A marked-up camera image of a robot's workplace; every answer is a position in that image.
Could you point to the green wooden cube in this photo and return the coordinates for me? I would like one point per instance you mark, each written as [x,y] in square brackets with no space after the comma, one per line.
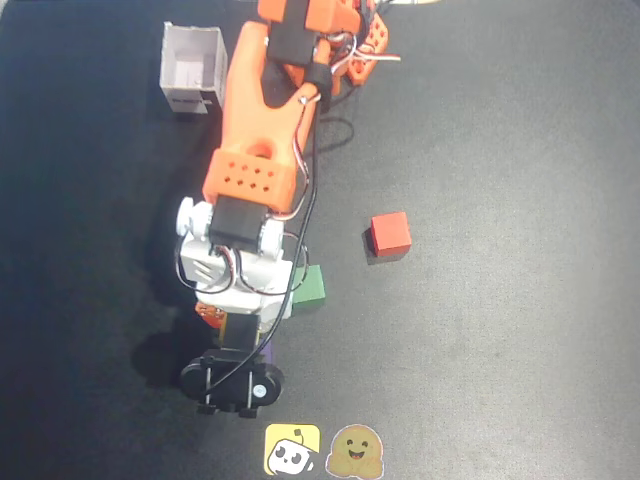
[310,287]

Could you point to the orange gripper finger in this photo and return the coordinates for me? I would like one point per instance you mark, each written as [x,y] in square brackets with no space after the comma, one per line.
[210,313]

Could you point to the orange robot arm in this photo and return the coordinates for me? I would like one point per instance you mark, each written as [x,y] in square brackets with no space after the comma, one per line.
[255,110]

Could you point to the black felt mat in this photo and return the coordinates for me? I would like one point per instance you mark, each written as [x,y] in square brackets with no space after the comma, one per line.
[500,300]

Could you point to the red wooden cube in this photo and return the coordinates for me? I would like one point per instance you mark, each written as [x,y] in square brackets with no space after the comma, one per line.
[391,234]

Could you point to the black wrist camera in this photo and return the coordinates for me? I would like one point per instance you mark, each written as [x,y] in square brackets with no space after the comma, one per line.
[230,382]

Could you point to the white cardboard box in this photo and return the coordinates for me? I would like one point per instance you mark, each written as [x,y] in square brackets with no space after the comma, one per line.
[192,70]

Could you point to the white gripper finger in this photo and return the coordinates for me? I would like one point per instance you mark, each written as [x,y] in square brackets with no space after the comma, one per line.
[267,327]

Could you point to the yellow robot sticker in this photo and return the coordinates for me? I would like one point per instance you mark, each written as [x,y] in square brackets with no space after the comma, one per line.
[291,450]

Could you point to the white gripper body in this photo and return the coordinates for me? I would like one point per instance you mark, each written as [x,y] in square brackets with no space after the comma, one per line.
[239,334]

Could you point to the hugging face emoji sticker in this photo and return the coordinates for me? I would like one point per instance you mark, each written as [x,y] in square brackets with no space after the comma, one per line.
[356,450]

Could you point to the purple wooden cube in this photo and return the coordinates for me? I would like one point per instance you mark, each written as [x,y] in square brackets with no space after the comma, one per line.
[270,356]

